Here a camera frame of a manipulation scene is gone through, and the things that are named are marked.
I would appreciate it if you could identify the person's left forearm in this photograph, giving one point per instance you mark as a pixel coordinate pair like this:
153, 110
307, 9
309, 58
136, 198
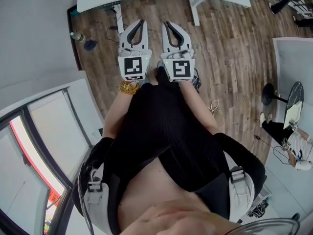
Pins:
117, 111

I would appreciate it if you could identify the person's right forearm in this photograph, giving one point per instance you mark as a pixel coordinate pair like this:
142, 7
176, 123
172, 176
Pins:
199, 106

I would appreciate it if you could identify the round black marble table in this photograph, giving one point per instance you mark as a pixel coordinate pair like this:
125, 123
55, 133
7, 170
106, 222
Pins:
294, 97

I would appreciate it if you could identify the black white patterned bag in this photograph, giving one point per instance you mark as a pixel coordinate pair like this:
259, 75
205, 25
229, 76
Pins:
258, 208

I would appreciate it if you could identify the black baseboard strip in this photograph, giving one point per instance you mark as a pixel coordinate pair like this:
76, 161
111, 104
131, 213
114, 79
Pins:
73, 40

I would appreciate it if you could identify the white partition panel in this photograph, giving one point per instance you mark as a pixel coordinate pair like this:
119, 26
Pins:
293, 62

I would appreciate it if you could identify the beige flat board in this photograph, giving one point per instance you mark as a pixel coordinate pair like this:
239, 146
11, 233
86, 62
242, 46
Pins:
293, 115

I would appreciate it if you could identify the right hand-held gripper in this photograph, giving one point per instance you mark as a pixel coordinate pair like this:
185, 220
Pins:
181, 67

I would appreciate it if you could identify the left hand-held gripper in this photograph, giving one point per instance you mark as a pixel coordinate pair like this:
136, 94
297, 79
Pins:
133, 66

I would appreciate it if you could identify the dark blue cloth item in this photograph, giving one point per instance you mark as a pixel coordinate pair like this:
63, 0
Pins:
90, 45

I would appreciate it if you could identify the person's black ribbed top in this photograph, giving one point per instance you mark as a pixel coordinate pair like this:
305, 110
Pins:
166, 131

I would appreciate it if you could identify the person's grey shoe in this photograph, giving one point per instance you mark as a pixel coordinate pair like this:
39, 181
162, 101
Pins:
160, 64

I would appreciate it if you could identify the dark framed window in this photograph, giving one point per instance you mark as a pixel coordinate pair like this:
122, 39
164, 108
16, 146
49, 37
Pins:
31, 155

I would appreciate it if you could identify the clear headset rim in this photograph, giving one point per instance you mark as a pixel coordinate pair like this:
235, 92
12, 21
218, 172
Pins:
266, 225

